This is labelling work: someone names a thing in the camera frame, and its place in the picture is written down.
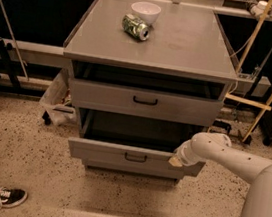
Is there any grey drawer cabinet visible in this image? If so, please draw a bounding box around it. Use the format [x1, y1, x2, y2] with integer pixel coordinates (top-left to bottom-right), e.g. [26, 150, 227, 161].
[45, 0, 247, 191]

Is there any clear plastic bag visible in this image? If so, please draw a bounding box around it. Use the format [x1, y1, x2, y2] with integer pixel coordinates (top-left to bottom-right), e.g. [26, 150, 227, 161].
[39, 69, 77, 126]

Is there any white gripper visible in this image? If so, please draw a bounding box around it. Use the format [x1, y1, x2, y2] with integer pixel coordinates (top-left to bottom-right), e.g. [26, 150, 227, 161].
[168, 140, 203, 167]

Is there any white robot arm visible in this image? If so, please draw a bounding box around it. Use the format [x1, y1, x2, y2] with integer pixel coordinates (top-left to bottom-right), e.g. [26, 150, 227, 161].
[169, 132, 272, 217]

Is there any crushed green soda can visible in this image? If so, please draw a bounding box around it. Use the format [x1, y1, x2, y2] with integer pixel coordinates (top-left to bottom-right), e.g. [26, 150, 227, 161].
[122, 13, 150, 41]

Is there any white cup on shelf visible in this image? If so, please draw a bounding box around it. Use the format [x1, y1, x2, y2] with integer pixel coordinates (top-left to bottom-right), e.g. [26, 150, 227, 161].
[250, 1, 268, 18]

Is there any grey drawer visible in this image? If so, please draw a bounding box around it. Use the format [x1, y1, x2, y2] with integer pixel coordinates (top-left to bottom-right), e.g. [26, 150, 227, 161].
[68, 109, 205, 181]
[69, 78, 223, 127]

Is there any white bowl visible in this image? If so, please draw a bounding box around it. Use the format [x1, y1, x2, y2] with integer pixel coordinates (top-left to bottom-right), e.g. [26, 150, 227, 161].
[131, 1, 161, 26]

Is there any grey top drawer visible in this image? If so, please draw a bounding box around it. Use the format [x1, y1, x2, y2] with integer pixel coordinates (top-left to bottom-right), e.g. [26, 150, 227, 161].
[69, 78, 223, 127]

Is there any wooden frame stand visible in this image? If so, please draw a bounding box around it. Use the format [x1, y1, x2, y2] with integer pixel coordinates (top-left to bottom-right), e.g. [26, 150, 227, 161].
[226, 0, 272, 143]

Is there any black and white sneaker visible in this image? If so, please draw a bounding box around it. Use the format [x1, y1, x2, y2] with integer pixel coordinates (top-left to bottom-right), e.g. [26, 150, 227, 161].
[0, 187, 28, 209]

